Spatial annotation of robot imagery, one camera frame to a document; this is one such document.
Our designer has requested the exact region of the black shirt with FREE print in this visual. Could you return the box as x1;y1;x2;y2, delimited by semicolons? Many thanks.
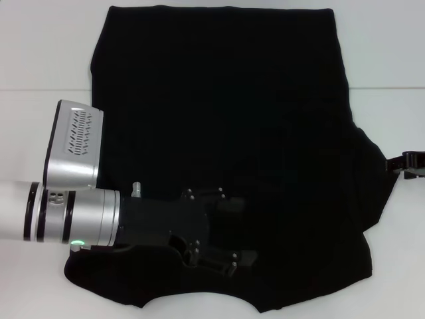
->
62;5;401;306

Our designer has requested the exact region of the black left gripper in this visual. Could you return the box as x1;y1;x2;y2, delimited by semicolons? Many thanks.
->
118;187;260;278

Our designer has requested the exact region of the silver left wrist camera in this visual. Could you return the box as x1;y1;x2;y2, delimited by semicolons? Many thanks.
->
42;99;104;191

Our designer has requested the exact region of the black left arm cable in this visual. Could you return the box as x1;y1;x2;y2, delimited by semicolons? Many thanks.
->
71;241;187;265

